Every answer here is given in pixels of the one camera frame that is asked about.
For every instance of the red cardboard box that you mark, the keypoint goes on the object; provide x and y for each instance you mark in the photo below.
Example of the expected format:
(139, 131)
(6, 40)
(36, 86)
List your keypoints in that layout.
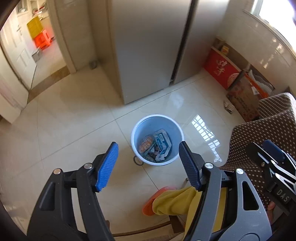
(221, 68)

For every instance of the black snack wrapper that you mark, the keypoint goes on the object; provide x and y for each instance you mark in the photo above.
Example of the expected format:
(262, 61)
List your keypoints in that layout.
(146, 143)

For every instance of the orange slipper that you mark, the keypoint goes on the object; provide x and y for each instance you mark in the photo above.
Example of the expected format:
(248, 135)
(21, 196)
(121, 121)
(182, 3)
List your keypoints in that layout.
(147, 208)

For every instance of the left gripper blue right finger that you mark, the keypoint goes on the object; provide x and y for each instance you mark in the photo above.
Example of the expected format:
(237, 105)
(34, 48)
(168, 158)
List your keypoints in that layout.
(192, 164)

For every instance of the light blue trash bucket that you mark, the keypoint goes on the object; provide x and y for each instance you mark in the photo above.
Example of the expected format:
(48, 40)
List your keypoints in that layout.
(148, 126)

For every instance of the silver double door refrigerator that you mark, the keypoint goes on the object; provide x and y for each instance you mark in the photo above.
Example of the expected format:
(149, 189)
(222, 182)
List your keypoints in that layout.
(157, 43)

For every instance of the yellow trousers leg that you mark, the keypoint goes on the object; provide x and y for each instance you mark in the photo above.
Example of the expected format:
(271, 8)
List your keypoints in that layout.
(178, 202)

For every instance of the brown polka dot tablecloth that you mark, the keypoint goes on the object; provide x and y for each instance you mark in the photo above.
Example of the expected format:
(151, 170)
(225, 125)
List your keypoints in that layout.
(274, 128)

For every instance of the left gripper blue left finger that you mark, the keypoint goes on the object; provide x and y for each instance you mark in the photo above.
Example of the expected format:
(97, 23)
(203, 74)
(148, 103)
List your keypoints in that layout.
(106, 165)

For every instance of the blue white mask box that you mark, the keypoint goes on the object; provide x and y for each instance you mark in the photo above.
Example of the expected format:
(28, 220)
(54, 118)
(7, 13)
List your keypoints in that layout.
(162, 145)

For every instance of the orange plastic stool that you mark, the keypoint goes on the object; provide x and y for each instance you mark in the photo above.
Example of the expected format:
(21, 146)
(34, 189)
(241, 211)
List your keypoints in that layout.
(43, 40)

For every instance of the brown cardboard box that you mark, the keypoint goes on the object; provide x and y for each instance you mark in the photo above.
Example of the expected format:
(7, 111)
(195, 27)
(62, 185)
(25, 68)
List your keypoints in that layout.
(246, 93)

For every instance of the right hand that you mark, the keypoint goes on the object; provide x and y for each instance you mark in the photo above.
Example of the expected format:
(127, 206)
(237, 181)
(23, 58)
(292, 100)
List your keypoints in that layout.
(269, 211)

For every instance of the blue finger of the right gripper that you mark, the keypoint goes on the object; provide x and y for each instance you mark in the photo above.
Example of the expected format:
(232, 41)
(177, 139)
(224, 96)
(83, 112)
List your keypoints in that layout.
(274, 151)

